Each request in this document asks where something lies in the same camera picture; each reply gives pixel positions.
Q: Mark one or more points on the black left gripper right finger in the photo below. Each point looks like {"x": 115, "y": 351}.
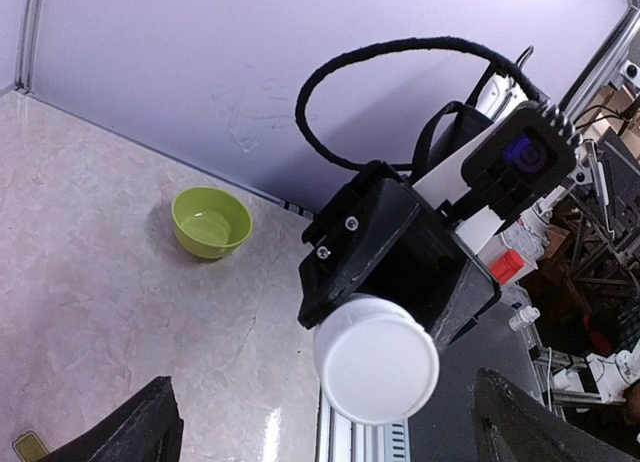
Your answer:
{"x": 509, "y": 425}

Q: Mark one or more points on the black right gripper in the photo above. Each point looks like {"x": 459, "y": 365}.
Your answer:
{"x": 377, "y": 236}

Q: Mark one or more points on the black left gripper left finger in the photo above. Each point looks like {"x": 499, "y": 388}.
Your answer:
{"x": 147, "y": 427}

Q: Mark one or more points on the small white pill bottle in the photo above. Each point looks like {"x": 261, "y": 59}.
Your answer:
{"x": 376, "y": 365}

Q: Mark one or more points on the green pill organizer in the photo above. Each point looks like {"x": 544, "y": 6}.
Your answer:
{"x": 29, "y": 447}

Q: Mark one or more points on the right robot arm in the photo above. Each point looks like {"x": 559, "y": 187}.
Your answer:
{"x": 410, "y": 186}

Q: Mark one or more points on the lime green bowl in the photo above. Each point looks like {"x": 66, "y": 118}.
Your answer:
{"x": 210, "y": 223}

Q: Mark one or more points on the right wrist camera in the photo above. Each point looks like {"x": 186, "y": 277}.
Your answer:
{"x": 484, "y": 186}

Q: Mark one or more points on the right aluminium frame post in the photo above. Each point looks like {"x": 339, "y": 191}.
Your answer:
{"x": 27, "y": 43}

